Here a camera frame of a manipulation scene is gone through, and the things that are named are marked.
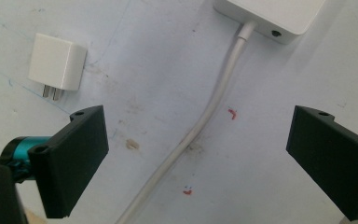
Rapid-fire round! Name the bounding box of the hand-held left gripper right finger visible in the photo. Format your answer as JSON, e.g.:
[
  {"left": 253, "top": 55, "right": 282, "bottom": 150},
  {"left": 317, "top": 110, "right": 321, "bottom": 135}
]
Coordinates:
[{"left": 285, "top": 105, "right": 358, "bottom": 222}]

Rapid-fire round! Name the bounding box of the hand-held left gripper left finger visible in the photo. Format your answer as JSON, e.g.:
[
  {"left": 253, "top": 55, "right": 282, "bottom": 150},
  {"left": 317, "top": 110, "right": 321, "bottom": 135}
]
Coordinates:
[{"left": 0, "top": 105, "right": 110, "bottom": 219}]

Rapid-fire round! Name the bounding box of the white plug charger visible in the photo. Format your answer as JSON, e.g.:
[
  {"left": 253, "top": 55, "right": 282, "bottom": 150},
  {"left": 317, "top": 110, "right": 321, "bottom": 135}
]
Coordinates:
[{"left": 27, "top": 33, "right": 89, "bottom": 103}]

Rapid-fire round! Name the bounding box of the white power cable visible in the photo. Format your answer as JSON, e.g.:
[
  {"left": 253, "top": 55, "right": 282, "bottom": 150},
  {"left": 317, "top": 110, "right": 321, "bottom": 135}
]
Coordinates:
[{"left": 115, "top": 21, "right": 258, "bottom": 224}]

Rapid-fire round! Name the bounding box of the white power strip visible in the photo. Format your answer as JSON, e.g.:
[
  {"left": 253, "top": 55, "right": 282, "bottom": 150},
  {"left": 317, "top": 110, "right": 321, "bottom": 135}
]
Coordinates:
[{"left": 213, "top": 0, "right": 326, "bottom": 45}]

